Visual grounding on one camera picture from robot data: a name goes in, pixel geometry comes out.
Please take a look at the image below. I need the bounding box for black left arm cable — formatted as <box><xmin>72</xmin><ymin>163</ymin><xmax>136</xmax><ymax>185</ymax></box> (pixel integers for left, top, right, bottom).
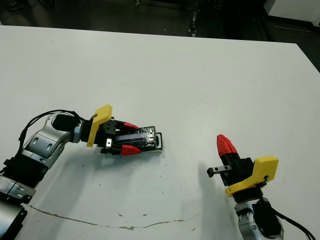
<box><xmin>18</xmin><ymin>109</ymin><xmax>84</xmax><ymax>141</ymax></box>

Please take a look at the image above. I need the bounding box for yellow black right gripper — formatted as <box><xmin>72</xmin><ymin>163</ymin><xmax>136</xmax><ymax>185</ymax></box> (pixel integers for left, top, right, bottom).
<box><xmin>206</xmin><ymin>134</ymin><xmax>280</xmax><ymax>202</ymax></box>

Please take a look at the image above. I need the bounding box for white camera box base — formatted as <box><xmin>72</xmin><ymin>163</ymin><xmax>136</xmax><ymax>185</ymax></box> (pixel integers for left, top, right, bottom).
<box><xmin>139</xmin><ymin>131</ymin><xmax>165</xmax><ymax>154</ymax></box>

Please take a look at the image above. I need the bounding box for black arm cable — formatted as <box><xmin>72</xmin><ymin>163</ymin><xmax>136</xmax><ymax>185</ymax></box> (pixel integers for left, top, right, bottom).
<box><xmin>18</xmin><ymin>109</ymin><xmax>84</xmax><ymax>141</ymax></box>
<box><xmin>271</xmin><ymin>209</ymin><xmax>320</xmax><ymax>240</ymax></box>

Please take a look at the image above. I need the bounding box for black shiny box lid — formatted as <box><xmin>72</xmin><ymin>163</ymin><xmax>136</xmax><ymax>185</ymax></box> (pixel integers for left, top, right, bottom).
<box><xmin>113</xmin><ymin>124</ymin><xmax>158</xmax><ymax>151</ymax></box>

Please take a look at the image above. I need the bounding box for white cabinet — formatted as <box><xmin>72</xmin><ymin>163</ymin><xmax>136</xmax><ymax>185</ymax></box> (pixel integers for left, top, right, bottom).
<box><xmin>264</xmin><ymin>0</ymin><xmax>320</xmax><ymax>26</ymax></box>

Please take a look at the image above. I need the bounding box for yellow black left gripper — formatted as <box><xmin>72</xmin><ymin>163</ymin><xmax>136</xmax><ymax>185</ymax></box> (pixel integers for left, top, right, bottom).
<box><xmin>86</xmin><ymin>104</ymin><xmax>142</xmax><ymax>157</ymax></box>

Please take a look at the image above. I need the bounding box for metal post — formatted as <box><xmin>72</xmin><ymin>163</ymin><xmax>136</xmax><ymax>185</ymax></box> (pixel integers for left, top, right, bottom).
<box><xmin>188</xmin><ymin>7</ymin><xmax>200</xmax><ymax>37</ymax></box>

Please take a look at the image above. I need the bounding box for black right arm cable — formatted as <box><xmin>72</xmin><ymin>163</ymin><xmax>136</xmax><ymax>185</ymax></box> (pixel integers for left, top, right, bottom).
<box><xmin>271</xmin><ymin>209</ymin><xmax>320</xmax><ymax>240</ymax></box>

